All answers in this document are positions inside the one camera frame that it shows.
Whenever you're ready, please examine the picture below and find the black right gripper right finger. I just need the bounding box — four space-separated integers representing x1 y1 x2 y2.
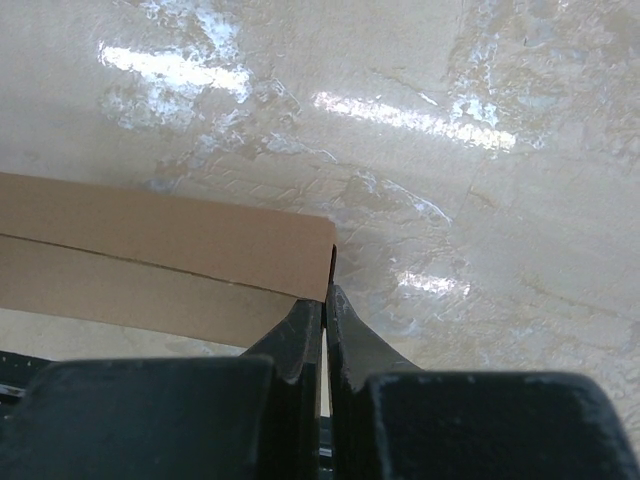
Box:
325 285 639 479

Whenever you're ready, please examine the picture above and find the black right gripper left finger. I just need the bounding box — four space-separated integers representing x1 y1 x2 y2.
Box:
1 300 323 479

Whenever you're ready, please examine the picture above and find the brown cardboard paper box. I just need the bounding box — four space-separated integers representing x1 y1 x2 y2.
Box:
1 173 336 347

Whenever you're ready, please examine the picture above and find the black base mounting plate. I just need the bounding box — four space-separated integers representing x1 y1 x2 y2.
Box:
0 351 51 421

